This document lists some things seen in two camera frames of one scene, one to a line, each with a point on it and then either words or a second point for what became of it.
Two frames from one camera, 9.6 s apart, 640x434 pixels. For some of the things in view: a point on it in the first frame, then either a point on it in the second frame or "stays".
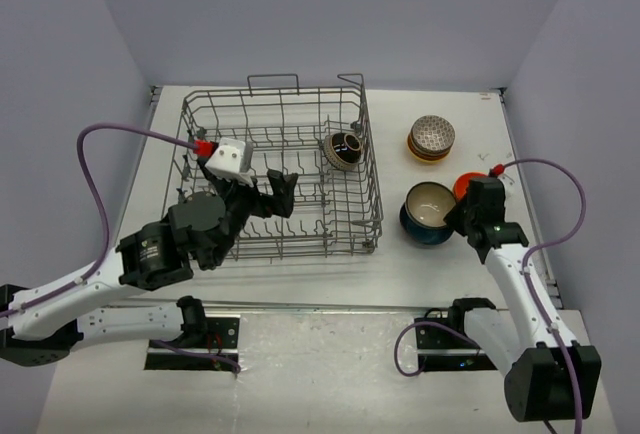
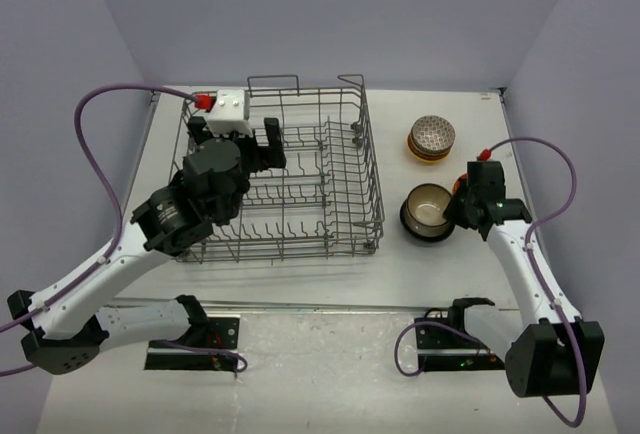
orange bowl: x=461 y=183 stays
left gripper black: x=283 y=197 to x=270 y=156
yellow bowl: x=428 y=161 stays
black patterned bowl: x=343 y=150 to x=421 y=213
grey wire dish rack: x=322 y=134 stays
